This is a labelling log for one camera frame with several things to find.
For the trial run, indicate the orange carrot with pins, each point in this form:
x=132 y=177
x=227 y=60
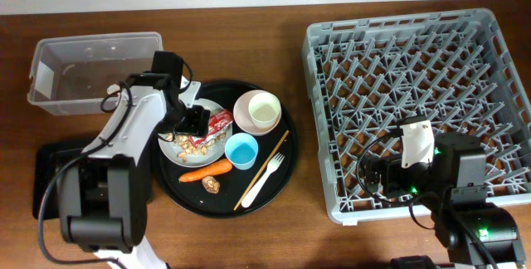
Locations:
x=222 y=166

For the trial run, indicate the white rice pile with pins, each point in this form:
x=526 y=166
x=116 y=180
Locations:
x=213 y=107

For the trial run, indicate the clear plastic bin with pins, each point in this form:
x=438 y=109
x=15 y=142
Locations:
x=71 y=75

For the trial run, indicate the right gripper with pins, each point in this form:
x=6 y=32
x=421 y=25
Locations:
x=391 y=164

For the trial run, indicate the red snack wrapper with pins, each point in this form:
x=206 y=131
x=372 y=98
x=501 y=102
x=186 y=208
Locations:
x=217 y=124

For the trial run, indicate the black round tray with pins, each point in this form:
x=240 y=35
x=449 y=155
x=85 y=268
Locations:
x=196 y=199

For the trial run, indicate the white plastic fork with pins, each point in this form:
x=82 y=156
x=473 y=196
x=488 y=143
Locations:
x=271 y=167

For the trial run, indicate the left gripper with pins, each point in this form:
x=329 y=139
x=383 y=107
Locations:
x=197 y=125

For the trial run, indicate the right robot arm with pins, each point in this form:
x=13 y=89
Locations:
x=444 y=173

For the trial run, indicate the pink bowl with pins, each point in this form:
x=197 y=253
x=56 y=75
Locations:
x=242 y=117

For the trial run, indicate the wooden chopstick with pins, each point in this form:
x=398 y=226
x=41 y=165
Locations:
x=262 y=169

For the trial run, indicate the brown walnut shell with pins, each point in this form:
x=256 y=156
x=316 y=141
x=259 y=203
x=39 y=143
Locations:
x=211 y=184

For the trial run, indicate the cream cup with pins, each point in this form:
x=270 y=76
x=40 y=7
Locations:
x=264 y=108

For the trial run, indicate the blue cup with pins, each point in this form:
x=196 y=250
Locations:
x=241 y=150

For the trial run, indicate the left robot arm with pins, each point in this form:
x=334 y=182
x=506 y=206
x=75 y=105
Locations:
x=103 y=193

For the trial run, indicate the white tissue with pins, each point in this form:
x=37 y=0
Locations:
x=113 y=89

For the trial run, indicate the grey dishwasher rack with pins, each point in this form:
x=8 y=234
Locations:
x=454 y=68

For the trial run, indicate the grey plate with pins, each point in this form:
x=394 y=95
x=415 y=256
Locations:
x=199 y=159

